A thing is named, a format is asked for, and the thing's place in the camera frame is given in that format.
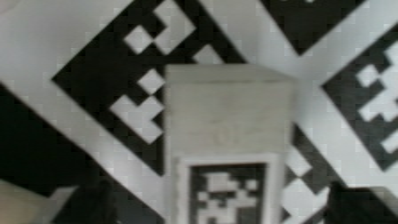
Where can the white leg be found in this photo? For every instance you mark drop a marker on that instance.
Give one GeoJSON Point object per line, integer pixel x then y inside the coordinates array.
{"type": "Point", "coordinates": [228, 130]}

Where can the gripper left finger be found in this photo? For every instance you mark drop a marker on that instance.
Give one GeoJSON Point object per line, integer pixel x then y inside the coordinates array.
{"type": "Point", "coordinates": [90, 207]}

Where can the white marker sheet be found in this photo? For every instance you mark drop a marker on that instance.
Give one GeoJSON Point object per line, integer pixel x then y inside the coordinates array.
{"type": "Point", "coordinates": [86, 49]}

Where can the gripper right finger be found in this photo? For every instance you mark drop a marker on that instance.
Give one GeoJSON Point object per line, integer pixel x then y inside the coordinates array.
{"type": "Point", "coordinates": [356, 207]}

